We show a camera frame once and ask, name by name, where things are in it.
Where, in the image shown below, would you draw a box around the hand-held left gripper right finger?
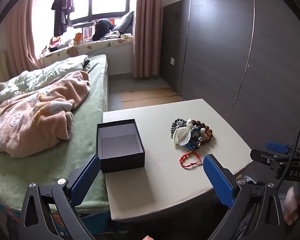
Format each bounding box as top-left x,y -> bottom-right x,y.
202,154 -> 290,240

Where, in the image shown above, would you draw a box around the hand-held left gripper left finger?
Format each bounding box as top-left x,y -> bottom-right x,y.
18,154 -> 101,240

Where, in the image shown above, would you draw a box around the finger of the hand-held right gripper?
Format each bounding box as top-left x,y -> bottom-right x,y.
250,148 -> 282,167
265,142 -> 290,153

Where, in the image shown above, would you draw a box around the red string bracelet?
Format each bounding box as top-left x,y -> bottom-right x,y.
179,150 -> 203,168

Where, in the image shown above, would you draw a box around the black jewelry box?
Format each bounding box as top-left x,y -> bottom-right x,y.
96,119 -> 145,173

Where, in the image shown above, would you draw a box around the blue braided bracelet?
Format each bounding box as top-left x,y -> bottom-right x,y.
184,127 -> 203,151

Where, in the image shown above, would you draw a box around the brown bead bracelet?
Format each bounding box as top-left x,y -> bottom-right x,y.
190,119 -> 214,142

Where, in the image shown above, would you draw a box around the white cloth pouch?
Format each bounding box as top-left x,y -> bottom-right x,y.
172,119 -> 194,146

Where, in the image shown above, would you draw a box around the dark and green bead bracelet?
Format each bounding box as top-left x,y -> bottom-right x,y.
170,118 -> 188,138

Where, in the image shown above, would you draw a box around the person's right hand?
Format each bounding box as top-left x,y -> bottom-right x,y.
283,187 -> 300,227

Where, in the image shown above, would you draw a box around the bed with green sheet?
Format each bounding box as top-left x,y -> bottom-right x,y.
0,54 -> 111,214

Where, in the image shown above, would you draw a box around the pink fleece blanket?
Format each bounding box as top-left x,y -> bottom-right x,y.
0,70 -> 91,158

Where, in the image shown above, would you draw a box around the flat cardboard sheet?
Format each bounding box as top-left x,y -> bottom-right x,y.
120,87 -> 183,110

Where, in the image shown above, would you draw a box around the pale floral quilt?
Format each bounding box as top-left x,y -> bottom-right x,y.
0,54 -> 90,104

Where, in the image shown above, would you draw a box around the dark brown wardrobe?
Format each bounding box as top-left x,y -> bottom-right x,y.
160,0 -> 300,150

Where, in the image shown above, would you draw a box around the printed window seat cushion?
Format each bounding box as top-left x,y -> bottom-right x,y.
39,36 -> 135,66

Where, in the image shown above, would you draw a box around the black bag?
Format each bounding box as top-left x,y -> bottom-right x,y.
92,19 -> 116,41

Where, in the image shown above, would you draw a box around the small white folding table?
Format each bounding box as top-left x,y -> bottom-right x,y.
73,22 -> 96,40

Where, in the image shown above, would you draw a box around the pink curtain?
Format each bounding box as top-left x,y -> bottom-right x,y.
132,0 -> 163,78
4,0 -> 44,74

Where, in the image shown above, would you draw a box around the grey pillow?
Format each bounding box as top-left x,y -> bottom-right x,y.
112,11 -> 135,34

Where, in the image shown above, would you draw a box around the hanging dark clothes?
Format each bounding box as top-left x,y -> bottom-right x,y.
51,0 -> 75,37

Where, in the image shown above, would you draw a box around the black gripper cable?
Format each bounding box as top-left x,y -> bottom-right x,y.
276,114 -> 300,188

